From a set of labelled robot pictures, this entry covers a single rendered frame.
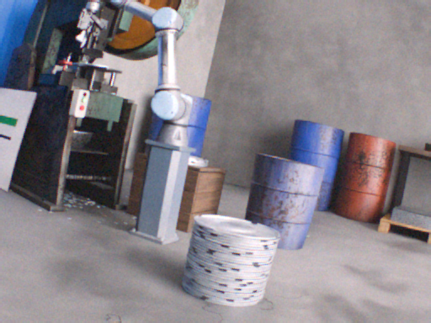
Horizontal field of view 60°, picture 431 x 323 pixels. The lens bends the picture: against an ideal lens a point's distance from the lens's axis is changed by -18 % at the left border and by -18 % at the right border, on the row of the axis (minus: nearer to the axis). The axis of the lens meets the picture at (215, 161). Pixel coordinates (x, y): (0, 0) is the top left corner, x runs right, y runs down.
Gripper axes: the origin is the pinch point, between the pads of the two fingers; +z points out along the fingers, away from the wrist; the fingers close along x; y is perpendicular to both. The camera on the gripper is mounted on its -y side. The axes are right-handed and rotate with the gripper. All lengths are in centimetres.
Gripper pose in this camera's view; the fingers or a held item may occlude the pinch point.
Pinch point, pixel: (82, 45)
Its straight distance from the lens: 227.0
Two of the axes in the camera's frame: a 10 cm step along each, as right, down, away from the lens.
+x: 4.9, 1.7, -8.6
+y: -8.4, -1.8, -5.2
